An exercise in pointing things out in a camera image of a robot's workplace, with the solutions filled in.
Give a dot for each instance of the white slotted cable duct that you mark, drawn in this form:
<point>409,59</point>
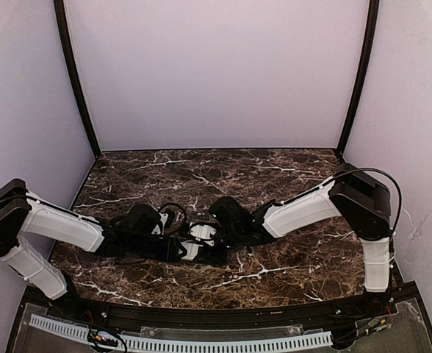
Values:
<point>153,339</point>

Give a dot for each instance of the white remote control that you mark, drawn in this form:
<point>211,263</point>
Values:
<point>192,251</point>

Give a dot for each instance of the black front rail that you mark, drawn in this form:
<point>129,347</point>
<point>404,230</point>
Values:
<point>327,314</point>

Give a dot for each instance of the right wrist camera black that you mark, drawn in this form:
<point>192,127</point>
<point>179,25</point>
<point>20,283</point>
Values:
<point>203,232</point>

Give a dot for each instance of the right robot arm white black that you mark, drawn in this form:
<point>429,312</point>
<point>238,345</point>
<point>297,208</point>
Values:
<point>351,193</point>

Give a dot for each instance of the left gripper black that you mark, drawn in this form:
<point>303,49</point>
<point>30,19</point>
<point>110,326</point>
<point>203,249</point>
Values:
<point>177,251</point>

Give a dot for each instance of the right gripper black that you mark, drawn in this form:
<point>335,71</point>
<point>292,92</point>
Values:
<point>211,248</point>

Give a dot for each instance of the right black frame post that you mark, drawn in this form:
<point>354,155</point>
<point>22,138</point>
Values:
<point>364,60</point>

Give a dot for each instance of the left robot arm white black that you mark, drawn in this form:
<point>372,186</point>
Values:
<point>24,212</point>

